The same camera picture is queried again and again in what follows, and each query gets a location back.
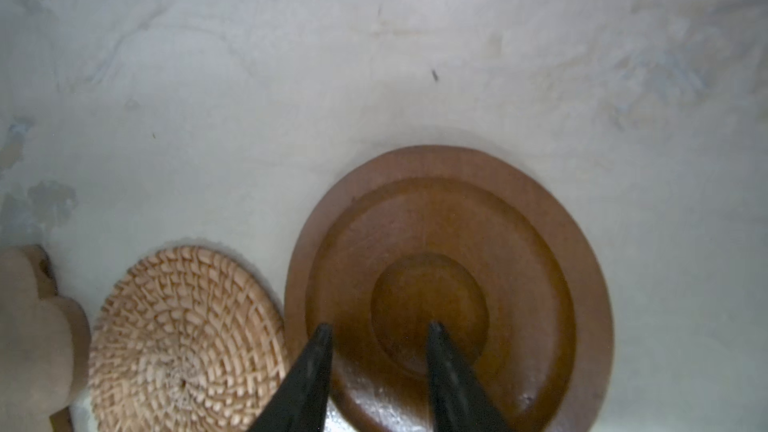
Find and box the brown paw shaped coaster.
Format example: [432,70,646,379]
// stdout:
[1,245,90,431]

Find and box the brown wooden coaster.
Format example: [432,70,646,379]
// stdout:
[285,145,614,431]

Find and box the woven rattan round coaster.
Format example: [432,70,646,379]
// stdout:
[88,246,290,431]

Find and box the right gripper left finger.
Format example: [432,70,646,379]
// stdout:
[247,323,333,432]

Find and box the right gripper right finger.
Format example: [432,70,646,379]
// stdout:
[426,321,512,431]

